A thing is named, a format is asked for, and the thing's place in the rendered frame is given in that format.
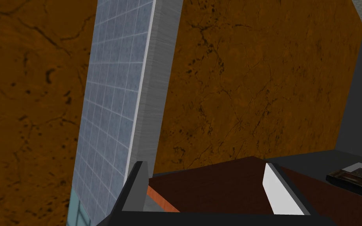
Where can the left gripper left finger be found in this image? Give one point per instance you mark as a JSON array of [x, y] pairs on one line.
[[135, 194]]

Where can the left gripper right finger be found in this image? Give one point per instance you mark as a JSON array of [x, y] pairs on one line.
[[281, 197]]

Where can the dark brown wooden cabinet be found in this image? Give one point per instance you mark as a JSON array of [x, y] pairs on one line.
[[218, 188]]

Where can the black flat tray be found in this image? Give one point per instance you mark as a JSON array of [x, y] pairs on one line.
[[353, 179]]

